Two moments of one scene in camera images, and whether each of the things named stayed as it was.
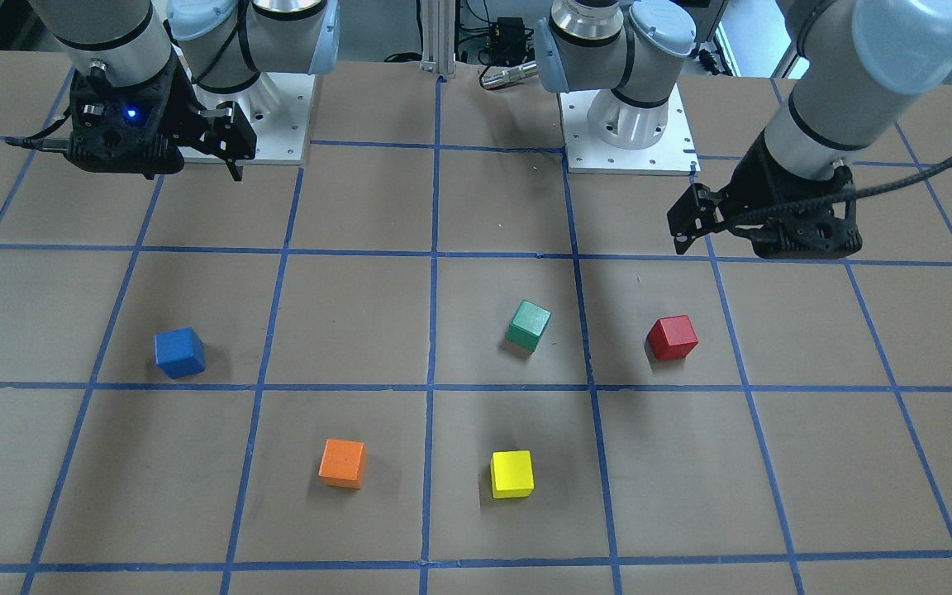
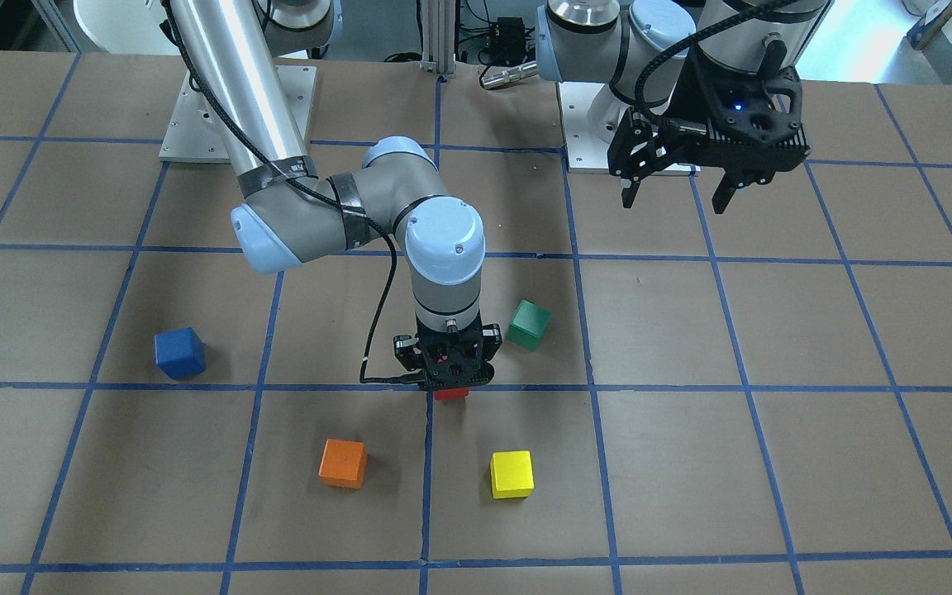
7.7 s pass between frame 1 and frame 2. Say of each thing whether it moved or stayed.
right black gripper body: moved
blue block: stayed
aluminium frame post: stayed
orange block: stayed
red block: moved
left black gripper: moved
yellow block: stayed
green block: stayed
